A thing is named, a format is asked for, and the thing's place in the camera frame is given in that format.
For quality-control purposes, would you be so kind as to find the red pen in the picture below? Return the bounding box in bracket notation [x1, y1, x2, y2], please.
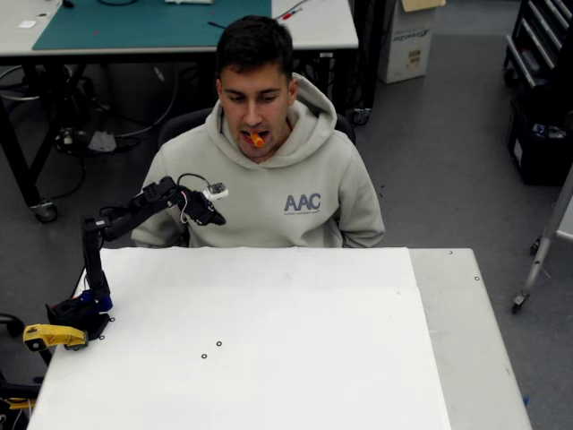
[275, 6, 310, 22]

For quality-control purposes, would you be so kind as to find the black storage bin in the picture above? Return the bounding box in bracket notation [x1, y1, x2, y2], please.
[507, 96, 573, 187]

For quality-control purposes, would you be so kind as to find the white paper sheet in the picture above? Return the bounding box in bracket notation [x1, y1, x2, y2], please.
[26, 245, 452, 430]

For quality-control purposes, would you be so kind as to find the green cutting mat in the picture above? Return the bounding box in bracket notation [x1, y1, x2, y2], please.
[31, 0, 273, 51]

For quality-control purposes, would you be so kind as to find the black drawer cabinet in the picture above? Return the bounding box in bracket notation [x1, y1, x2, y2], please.
[503, 0, 573, 89]

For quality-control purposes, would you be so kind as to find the grey workbench with black legs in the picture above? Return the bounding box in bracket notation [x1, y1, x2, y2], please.
[0, 0, 361, 224]

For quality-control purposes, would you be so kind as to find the grey workbench caster wheel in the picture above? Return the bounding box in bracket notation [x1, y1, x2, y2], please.
[29, 201, 59, 224]

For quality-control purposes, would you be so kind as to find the man in beige hoodie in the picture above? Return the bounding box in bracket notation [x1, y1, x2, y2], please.
[131, 15, 386, 250]

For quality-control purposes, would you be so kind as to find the grey stand leg with caster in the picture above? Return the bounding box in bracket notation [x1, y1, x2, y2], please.
[512, 163, 573, 314]

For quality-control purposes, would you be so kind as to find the black chair armrest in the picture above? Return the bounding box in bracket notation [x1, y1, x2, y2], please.
[0, 313, 26, 338]

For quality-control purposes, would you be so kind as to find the black camera cable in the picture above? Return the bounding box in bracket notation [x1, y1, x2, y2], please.
[176, 173, 211, 190]

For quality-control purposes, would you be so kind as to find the yellow and black clamp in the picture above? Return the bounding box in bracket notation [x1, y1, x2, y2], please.
[0, 384, 39, 413]

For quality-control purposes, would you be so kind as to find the white cardboard box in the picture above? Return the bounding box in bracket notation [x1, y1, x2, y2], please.
[377, 0, 448, 85]

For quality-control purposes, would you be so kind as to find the white gripper camera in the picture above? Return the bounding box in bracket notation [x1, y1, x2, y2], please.
[201, 182, 229, 201]

